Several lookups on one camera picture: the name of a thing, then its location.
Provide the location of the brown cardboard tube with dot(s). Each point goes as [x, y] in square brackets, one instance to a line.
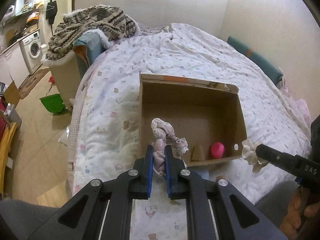
[198, 153]

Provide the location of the person's grey trouser leg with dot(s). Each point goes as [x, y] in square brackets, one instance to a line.
[281, 206]

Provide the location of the brown cardboard box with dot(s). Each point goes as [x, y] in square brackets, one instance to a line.
[203, 112]

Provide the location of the black hanging garment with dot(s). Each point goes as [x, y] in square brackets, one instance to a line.
[51, 12]

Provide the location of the brown patterned knit blanket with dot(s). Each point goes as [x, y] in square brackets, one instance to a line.
[109, 22]

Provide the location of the beige lace scrunchie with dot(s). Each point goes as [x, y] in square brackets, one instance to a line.
[164, 134]

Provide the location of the yellow wooden chair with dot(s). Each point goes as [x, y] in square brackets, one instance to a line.
[4, 150]

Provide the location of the white kitchen cabinet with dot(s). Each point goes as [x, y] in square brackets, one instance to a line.
[13, 67]

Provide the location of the person's right hand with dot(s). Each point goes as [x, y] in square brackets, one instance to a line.
[302, 212]

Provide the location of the beige armchair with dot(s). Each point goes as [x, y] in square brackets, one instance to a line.
[67, 78]

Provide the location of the brown door mat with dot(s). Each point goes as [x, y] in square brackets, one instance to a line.
[31, 82]

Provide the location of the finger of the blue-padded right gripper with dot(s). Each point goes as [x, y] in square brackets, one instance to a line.
[279, 159]

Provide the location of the green dustpan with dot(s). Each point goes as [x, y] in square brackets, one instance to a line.
[53, 103]

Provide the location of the teal cushion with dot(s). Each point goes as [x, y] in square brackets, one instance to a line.
[88, 47]

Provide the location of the white washing machine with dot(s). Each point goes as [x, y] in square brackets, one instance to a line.
[30, 46]

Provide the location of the teal headboard bumper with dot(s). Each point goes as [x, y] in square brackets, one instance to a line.
[274, 74]

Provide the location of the pink rubber duck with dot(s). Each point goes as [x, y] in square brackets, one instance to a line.
[217, 150]

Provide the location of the grey trash bin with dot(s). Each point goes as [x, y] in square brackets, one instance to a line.
[12, 115]

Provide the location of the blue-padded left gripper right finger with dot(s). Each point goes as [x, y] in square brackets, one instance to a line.
[215, 210]

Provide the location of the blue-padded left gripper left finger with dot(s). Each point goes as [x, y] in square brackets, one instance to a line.
[101, 210]

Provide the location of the white patterned bed quilt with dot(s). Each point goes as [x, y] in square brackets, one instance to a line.
[105, 120]

